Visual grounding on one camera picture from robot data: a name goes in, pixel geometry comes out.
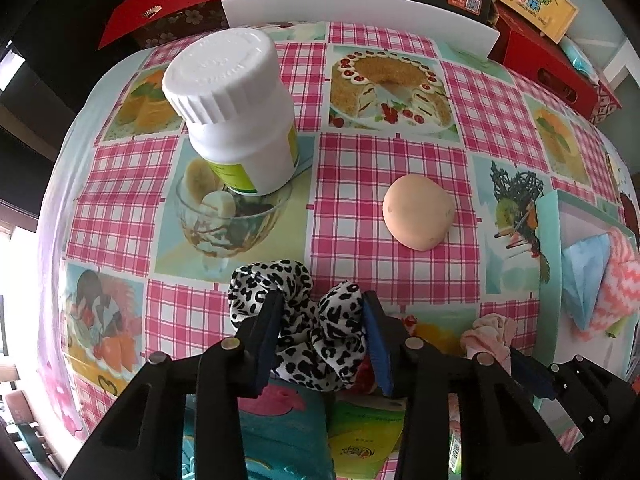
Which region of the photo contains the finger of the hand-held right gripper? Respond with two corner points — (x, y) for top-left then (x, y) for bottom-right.
(509, 349), (558, 402)
(549, 355), (602, 402)

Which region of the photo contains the red gift bag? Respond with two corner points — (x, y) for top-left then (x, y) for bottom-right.
(97, 0), (231, 51)

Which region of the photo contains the brown egg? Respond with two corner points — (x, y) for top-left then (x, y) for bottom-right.
(383, 175), (456, 251)

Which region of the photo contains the pale pink scrunchie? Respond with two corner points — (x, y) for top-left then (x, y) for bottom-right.
(460, 312), (519, 376)

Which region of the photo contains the green tissue pack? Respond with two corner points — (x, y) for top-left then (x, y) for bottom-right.
(327, 392), (406, 480)

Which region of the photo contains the white medicine bottle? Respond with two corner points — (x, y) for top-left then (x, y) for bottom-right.
(161, 28), (300, 196)

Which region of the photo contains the leopard print scrunchie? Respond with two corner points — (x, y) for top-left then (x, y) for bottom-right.
(228, 259), (368, 393)

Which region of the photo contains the white desk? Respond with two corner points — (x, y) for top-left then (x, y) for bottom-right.
(602, 35), (640, 91)

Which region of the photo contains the pink zigzag knitted cloth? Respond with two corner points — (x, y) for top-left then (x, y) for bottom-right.
(587, 227), (640, 346)

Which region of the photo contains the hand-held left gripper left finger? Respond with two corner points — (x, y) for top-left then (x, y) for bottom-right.
(62, 291), (285, 480)

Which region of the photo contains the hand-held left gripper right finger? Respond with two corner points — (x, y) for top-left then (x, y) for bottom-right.
(361, 290), (571, 480)

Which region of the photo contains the wet wipes pack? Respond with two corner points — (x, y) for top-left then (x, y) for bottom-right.
(560, 35), (598, 78)

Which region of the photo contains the blue face mask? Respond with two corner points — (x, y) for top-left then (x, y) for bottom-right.
(561, 234), (613, 332)

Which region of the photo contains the red cardboard box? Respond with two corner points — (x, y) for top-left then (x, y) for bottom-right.
(487, 7), (600, 116)

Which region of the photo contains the red hair tie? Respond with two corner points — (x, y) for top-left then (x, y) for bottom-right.
(350, 357), (383, 397)

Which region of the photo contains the pink checkered tablecloth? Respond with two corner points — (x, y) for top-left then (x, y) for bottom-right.
(37, 20), (640, 480)

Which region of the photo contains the teal plastic box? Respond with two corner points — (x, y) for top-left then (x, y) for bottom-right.
(181, 385), (337, 480)

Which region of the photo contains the teal cardboard box lid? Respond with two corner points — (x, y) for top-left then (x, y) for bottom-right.
(534, 189), (640, 411)

